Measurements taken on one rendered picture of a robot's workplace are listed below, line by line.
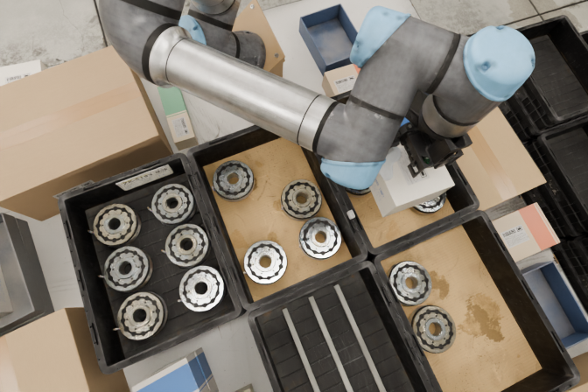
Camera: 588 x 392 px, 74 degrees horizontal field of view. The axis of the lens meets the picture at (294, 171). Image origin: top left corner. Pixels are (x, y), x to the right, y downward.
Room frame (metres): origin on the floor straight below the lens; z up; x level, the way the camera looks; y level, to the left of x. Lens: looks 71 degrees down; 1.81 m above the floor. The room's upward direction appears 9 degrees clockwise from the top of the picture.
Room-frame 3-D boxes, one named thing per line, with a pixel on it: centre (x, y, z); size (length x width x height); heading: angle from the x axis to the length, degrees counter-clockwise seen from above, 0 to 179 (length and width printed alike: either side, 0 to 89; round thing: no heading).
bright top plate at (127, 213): (0.12, 0.40, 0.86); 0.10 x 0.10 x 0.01
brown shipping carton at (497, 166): (0.48, -0.49, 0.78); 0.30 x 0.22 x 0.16; 32
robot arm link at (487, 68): (0.29, -0.20, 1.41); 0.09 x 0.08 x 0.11; 75
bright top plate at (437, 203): (0.32, -0.34, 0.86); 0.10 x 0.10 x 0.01
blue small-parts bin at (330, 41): (0.84, -0.06, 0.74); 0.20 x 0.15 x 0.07; 33
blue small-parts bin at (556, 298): (0.10, -0.71, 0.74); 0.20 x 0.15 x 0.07; 30
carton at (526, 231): (0.29, -0.65, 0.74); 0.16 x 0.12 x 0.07; 120
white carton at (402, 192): (0.31, -0.19, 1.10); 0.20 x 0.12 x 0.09; 29
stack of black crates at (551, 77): (1.00, -0.93, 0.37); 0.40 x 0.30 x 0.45; 29
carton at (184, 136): (0.51, 0.38, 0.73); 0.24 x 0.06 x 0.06; 29
